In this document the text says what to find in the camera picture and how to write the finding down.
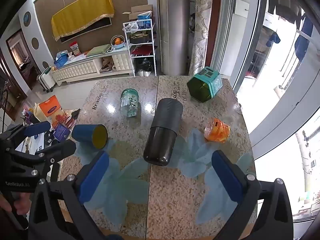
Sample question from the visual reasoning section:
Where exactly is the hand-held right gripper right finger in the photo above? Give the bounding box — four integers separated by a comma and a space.
211, 150, 293, 240

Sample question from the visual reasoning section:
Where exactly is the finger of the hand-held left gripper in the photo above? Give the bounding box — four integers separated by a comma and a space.
0, 121, 52, 147
5, 140, 77, 167

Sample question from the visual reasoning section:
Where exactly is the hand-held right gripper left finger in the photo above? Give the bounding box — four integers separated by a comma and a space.
29, 151, 110, 240

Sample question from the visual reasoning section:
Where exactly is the blue cup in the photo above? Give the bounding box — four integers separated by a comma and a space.
71, 124, 108, 150

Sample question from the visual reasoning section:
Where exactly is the black insulated cup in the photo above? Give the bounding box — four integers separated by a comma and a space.
143, 98, 184, 166

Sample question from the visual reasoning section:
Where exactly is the person's left hand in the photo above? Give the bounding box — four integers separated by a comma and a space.
0, 191, 32, 217

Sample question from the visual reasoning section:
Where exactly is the purple box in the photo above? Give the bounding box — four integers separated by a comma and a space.
53, 124, 69, 141

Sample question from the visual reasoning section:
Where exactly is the orange and white bag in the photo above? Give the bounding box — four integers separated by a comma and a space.
33, 95, 64, 123

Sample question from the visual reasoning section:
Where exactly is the crumpled orange plastic packet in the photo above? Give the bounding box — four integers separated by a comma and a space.
204, 118, 231, 143

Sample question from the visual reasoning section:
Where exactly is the white suitcase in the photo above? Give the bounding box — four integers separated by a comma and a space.
37, 66, 55, 92

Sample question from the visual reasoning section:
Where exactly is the blue plastic basket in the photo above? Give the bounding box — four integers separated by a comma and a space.
54, 52, 69, 69

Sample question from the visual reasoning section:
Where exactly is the white tufted cabinet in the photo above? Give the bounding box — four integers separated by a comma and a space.
52, 49, 136, 87

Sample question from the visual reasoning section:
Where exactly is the clear glass jar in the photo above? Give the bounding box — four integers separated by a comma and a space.
120, 88, 139, 118

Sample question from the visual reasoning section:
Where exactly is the red snack bag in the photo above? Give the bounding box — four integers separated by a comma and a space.
70, 42, 81, 56

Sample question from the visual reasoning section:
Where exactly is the green hexagonal tin box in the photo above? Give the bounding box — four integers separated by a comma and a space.
187, 66, 223, 103

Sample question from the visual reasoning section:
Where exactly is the green cushion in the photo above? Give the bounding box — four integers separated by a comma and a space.
86, 44, 113, 56

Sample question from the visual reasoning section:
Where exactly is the fruit basket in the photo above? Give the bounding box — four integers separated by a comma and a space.
111, 35, 126, 51

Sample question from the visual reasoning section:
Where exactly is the black television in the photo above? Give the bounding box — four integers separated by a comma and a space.
61, 17, 112, 43

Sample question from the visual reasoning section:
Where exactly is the yellow fringed cloth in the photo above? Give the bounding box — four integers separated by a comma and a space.
51, 0, 115, 42

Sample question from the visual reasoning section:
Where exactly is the white shelf rack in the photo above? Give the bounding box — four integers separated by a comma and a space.
122, 19, 157, 77

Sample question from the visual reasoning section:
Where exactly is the white plastic bag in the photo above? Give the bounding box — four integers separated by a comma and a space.
125, 22, 139, 33

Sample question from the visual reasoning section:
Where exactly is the small blue hanging cloth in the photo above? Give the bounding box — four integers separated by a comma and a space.
266, 31, 281, 47

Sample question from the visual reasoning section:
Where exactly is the patterned curtain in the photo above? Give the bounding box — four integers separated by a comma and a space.
189, 0, 213, 76

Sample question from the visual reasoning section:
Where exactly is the cardboard box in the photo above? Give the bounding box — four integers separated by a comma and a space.
122, 4, 153, 22

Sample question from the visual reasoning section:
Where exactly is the grey column air conditioner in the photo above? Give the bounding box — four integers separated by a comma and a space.
157, 0, 189, 76

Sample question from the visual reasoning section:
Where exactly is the dark blue hanging garment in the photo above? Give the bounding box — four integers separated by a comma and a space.
294, 12, 313, 63

